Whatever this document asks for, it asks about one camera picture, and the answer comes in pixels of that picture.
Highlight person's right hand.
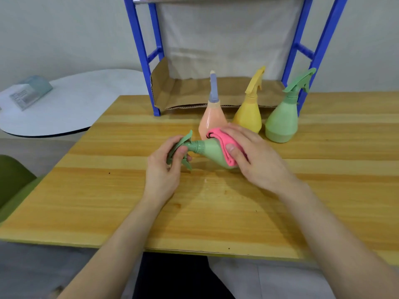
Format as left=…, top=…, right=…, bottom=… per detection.
left=219, top=123, right=308, bottom=198

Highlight person's left hand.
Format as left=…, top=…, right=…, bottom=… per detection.
left=143, top=135, right=193, bottom=205

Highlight pink cleaning cloth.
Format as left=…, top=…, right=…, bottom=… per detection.
left=206, top=127, right=249, bottom=168

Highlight small green spray bottle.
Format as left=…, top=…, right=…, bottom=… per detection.
left=166, top=130, right=240, bottom=171

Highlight person's left forearm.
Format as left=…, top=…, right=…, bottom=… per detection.
left=58, top=194, right=175, bottom=299

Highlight person's right forearm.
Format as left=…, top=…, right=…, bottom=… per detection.
left=277, top=181, right=399, bottom=299

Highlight yellow spray bottle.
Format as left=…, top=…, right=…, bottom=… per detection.
left=232, top=66, right=266, bottom=134

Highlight peach spray bottle grey trigger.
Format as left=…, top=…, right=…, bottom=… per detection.
left=198, top=70, right=228, bottom=141

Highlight large green spray bottle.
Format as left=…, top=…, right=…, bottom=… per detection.
left=265, top=68, right=317, bottom=143

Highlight brown cardboard sheet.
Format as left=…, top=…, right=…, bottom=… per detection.
left=150, top=57, right=289, bottom=111

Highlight white fabric sheet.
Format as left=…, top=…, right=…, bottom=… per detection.
left=156, top=0, right=305, bottom=81

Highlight blue metal shelf rack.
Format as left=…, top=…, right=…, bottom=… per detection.
left=123, top=0, right=349, bottom=117

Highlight white round table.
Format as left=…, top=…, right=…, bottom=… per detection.
left=0, top=69, right=151, bottom=138

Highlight person's dark trousers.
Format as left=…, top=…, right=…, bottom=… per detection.
left=132, top=252, right=236, bottom=299

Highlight grey-blue small box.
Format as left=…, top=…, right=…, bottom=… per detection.
left=9, top=75, right=53, bottom=111

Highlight green chair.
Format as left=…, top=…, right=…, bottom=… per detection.
left=0, top=154, right=45, bottom=223

